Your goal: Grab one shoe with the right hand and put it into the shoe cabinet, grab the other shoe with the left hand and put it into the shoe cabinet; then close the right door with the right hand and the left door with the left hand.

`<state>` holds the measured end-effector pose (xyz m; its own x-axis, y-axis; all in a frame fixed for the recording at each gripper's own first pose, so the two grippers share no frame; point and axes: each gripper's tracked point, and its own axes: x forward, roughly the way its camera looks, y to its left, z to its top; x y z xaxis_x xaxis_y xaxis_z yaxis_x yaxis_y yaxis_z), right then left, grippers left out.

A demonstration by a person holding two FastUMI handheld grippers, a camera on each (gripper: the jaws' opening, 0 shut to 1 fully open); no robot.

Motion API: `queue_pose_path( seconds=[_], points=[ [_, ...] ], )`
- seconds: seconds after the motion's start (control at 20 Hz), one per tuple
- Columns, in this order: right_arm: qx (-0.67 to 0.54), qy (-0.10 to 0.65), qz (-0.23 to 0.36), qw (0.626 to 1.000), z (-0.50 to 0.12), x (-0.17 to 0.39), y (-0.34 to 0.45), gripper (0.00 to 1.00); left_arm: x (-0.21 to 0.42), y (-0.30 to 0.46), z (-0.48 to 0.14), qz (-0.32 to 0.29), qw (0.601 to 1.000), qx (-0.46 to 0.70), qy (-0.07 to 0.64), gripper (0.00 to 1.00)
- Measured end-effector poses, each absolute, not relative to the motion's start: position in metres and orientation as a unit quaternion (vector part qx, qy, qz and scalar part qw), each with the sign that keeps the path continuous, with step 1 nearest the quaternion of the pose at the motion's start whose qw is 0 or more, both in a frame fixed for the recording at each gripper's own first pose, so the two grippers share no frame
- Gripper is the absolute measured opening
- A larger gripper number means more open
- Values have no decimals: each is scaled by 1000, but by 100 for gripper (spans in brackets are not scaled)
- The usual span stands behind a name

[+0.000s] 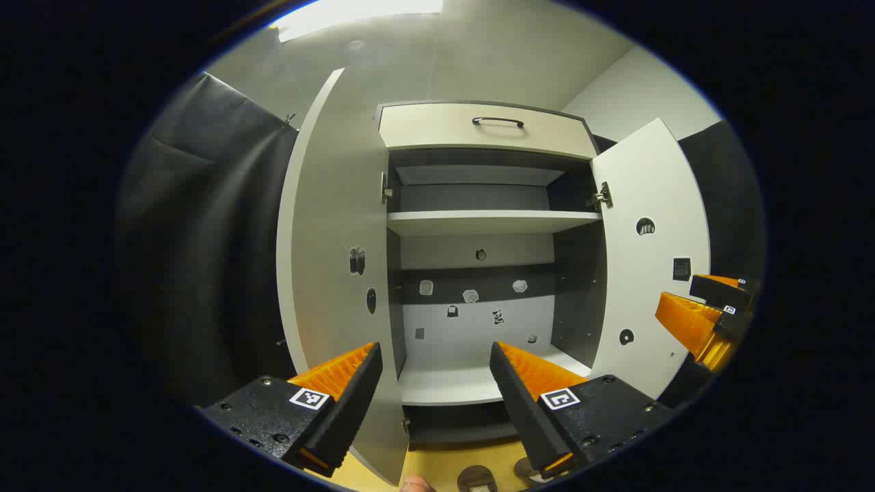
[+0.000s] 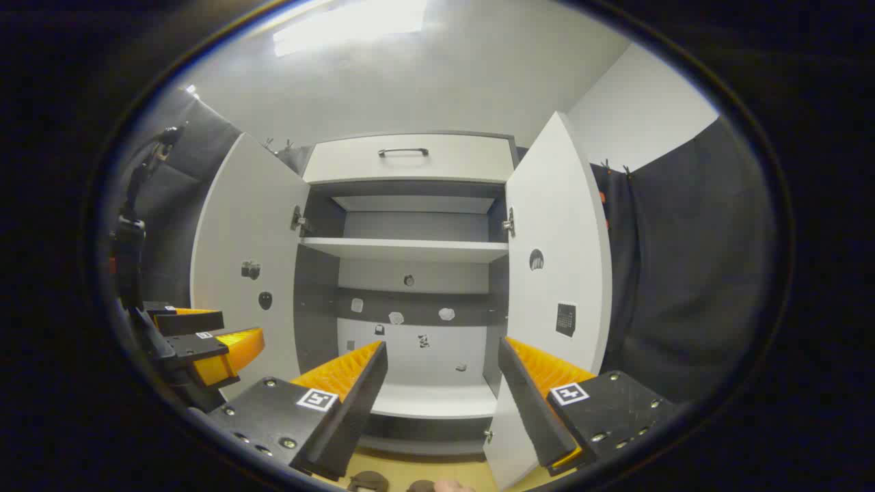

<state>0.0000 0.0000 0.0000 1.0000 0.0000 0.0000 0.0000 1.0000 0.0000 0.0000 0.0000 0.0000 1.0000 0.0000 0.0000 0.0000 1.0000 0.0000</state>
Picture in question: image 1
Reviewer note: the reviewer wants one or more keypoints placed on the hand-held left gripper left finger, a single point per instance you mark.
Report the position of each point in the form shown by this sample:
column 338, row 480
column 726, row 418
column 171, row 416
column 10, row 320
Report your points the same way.
column 352, row 410

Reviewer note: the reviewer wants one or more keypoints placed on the black spring clip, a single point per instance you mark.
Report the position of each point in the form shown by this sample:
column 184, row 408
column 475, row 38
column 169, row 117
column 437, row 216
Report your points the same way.
column 290, row 117

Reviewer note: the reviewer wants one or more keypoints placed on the white cabinet shelf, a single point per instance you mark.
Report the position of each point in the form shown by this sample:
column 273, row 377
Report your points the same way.
column 478, row 222

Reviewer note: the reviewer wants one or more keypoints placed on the metal door hinge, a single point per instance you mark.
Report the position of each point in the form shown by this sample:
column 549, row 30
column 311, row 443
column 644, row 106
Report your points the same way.
column 601, row 197
column 386, row 188

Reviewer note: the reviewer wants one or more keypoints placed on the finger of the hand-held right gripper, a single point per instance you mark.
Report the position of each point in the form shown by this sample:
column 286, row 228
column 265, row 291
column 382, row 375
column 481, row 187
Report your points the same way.
column 683, row 321
column 718, row 294

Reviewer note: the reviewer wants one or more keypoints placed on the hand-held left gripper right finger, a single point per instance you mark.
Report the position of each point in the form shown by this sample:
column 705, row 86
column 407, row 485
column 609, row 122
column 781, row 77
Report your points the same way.
column 519, row 410

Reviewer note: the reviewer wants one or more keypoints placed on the brown fuzzy shoe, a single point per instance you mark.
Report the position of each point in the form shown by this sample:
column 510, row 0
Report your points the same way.
column 476, row 476
column 530, row 471

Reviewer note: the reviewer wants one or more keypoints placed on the white cabinet door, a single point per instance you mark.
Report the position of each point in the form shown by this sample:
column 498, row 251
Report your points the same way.
column 656, row 307
column 328, row 239

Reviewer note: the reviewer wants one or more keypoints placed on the cream cabinet drawer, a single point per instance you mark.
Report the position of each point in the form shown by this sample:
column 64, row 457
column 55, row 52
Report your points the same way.
column 437, row 126

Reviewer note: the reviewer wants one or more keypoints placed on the white shoe cabinet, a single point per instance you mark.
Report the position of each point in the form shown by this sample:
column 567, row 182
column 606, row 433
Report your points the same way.
column 478, row 328

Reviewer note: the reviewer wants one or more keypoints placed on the black backdrop cloth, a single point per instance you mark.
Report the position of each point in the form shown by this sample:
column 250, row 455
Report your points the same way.
column 205, row 239

